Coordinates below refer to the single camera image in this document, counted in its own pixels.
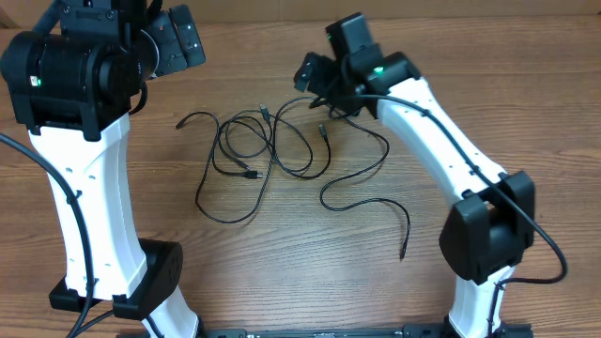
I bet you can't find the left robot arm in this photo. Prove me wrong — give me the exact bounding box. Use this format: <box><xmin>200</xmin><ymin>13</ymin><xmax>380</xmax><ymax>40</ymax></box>
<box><xmin>1</xmin><ymin>0</ymin><xmax>206</xmax><ymax>337</ymax></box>

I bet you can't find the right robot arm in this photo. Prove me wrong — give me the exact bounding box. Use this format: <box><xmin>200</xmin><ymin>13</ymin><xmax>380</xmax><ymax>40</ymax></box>
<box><xmin>294</xmin><ymin>12</ymin><xmax>534</xmax><ymax>337</ymax></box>

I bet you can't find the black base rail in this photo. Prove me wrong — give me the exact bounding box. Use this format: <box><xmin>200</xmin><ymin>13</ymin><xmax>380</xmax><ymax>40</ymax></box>
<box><xmin>116</xmin><ymin>322</ymin><xmax>534</xmax><ymax>338</ymax></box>

